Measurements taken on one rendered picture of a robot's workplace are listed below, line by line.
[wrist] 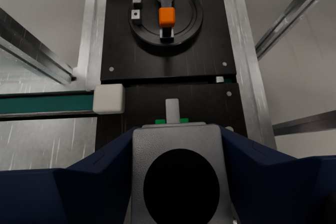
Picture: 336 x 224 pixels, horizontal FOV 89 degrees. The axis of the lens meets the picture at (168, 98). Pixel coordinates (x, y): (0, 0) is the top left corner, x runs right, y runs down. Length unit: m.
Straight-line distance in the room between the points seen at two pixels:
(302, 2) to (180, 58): 0.19
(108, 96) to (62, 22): 0.34
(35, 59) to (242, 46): 0.34
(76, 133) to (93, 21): 0.23
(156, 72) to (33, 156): 0.27
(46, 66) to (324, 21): 0.66
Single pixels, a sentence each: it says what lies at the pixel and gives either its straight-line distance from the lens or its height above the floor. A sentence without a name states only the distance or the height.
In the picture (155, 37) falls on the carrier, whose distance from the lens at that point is 0.32.
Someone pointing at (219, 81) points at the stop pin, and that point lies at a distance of 0.31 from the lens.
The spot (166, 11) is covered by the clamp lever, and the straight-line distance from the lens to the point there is 0.24.
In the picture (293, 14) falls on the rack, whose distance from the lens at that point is 0.34.
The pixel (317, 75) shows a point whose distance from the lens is 0.55.
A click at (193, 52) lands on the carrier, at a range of 0.32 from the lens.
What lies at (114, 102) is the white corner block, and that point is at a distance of 0.28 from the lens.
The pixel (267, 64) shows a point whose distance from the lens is 0.50.
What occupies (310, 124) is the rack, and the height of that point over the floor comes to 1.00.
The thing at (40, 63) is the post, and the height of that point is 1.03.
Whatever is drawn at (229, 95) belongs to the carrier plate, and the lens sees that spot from 0.30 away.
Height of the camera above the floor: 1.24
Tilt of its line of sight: 73 degrees down
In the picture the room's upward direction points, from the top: 1 degrees counter-clockwise
